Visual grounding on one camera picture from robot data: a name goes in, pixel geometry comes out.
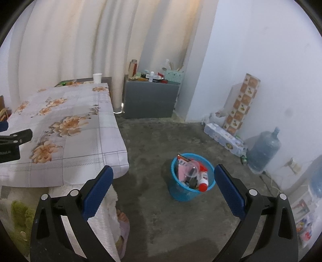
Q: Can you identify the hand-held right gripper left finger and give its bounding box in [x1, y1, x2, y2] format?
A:
[30, 165, 115, 262]

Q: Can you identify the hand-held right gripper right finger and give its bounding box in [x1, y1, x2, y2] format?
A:
[214, 164, 299, 262]

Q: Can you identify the white bottle with red cap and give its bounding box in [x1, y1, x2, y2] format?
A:
[197, 164, 209, 192]

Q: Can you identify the blue plastic waste basket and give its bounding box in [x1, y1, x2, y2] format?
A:
[168, 153, 216, 202]

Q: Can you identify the pink sponge packet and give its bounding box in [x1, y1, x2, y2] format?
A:
[176, 162, 188, 182]

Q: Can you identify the person's fuzzy white trouser leg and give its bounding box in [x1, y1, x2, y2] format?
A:
[87, 185, 121, 262]

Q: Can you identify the pink slipper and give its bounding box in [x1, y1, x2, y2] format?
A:
[116, 210, 131, 260]

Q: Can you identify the floral tablecloth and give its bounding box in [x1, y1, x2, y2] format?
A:
[0, 83, 130, 188]

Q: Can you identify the blue water jug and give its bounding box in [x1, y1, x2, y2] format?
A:
[309, 155, 322, 199]
[248, 127, 282, 174]

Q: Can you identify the fuzzy cream green robe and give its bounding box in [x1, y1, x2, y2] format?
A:
[0, 188, 38, 255]

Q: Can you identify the row of flat snack packets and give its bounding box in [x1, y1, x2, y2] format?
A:
[55, 79, 93, 87]

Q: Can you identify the white box with colourful print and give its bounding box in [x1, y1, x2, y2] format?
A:
[287, 185, 319, 250]

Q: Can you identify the white plastic bag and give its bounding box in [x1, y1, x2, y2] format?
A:
[201, 109, 228, 126]

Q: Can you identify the tall patterned cardboard box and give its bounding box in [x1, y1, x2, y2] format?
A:
[223, 73, 261, 136]

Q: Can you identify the grey cabinet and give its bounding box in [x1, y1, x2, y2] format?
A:
[123, 75, 181, 119]

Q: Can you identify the cream curtain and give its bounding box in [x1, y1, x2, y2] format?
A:
[5, 0, 219, 115]

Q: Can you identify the green storage basket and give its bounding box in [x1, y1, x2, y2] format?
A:
[164, 71, 185, 84]

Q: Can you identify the white wall plug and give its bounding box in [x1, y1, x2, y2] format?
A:
[285, 157, 302, 174]

